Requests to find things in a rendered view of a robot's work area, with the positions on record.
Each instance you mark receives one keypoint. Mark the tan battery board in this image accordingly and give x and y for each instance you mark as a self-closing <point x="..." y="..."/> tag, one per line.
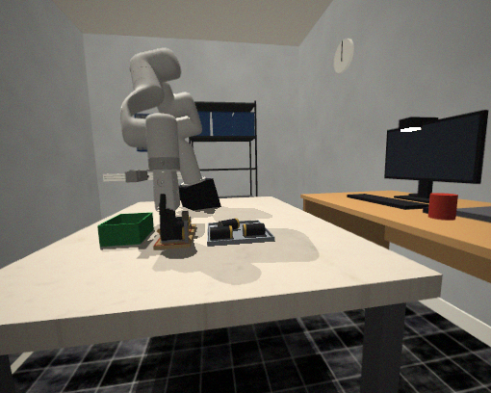
<point x="178" y="244"/>

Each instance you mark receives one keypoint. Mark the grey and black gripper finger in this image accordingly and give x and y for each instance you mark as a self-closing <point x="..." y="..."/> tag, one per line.
<point x="173" y="216"/>
<point x="166" y="224"/>

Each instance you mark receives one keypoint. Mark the green open-top box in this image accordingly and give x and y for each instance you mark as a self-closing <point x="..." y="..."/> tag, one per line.
<point x="125" y="230"/>

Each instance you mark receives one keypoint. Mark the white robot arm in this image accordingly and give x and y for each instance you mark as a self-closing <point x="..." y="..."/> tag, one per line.
<point x="165" y="132"/>

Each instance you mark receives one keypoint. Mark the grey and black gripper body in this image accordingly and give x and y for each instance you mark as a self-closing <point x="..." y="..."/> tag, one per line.
<point x="171" y="190"/>

